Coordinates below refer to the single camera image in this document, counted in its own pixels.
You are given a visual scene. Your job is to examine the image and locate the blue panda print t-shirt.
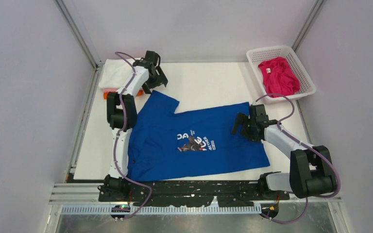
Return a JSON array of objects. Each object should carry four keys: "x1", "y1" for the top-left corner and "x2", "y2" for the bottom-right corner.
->
[{"x1": 127, "y1": 91, "x2": 270, "y2": 182}]

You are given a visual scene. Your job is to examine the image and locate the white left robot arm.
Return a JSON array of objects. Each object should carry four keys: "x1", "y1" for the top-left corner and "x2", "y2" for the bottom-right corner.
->
[{"x1": 104, "y1": 50, "x2": 168, "y2": 201}]

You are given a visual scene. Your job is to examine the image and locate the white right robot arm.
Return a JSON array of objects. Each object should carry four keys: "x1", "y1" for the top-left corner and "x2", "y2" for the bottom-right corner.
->
[{"x1": 231, "y1": 104, "x2": 339, "y2": 199}]

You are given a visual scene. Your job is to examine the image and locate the folded orange t-shirt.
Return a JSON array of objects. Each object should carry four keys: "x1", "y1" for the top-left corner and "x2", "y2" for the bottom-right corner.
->
[{"x1": 103, "y1": 90, "x2": 144, "y2": 101}]

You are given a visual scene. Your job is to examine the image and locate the folded white t-shirt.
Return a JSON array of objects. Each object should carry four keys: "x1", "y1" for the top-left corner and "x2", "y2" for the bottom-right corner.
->
[{"x1": 98, "y1": 59, "x2": 133, "y2": 90}]

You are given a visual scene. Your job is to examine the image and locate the white plastic laundry basket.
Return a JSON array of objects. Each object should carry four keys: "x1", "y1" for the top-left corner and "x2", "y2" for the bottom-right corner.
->
[{"x1": 246, "y1": 45, "x2": 316, "y2": 104}]

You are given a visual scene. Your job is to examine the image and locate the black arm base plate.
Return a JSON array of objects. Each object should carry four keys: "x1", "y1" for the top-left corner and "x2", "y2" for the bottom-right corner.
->
[{"x1": 98, "y1": 178, "x2": 289, "y2": 207}]

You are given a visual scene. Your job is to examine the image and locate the white slotted cable duct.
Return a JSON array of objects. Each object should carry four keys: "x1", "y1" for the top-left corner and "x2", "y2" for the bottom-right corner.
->
[{"x1": 61, "y1": 203, "x2": 261, "y2": 216}]

